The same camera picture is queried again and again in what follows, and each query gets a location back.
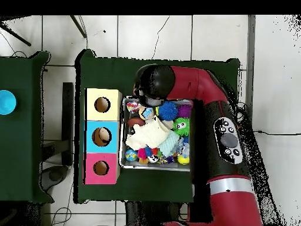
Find clear plastic bottle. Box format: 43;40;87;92
139;106;157;121

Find wooden box with three holes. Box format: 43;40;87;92
83;88;123;185

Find clear mesh bin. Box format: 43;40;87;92
120;96;195;172

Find pale yellow knitted cloth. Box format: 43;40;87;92
125;117;169;151

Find small brown football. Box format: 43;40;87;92
128;117;146;128

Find blue spiky ball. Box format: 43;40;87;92
158;101;179;122

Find mint green knitted cloth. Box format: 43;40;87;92
158;129;180;158

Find green fuzzy ball with eyes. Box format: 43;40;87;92
172;117;191;137

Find small globe ball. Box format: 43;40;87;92
125;148;139;162

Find purple spiky ball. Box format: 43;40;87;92
178;104;193;119

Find dark grey stand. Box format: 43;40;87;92
41;82;75;194

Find black stand leg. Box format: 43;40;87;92
70;15;88;38
0;21;33;47

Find dark green side table cloth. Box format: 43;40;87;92
0;51;52;204

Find blue round bowl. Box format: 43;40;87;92
0;89;18;116

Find black floor cable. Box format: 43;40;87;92
253;129;301;138

